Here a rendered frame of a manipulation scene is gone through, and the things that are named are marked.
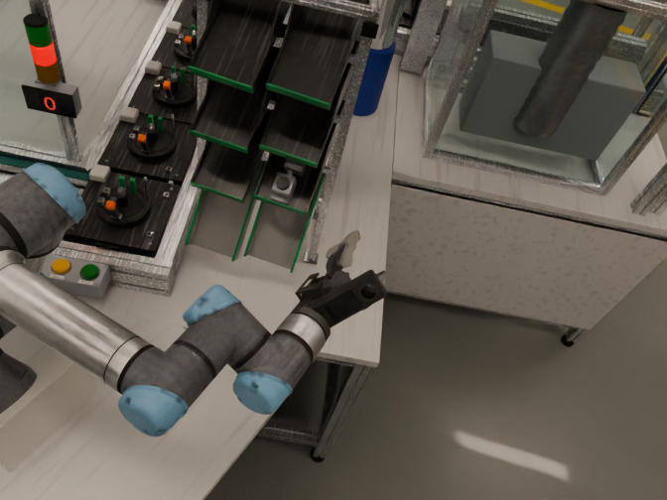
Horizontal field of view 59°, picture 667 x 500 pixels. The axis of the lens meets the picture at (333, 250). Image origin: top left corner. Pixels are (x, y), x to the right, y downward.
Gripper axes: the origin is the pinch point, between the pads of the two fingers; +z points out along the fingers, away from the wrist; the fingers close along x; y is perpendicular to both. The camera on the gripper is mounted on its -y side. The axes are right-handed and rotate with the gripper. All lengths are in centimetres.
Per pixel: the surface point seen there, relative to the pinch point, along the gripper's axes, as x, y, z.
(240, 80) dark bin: -37.1, 16.1, 13.0
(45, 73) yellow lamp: -63, 65, 10
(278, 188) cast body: -13.3, 30.4, 18.3
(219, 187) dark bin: -20, 43, 15
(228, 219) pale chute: -11, 54, 19
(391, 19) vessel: -28, 33, 103
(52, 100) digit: -58, 71, 11
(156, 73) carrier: -55, 93, 61
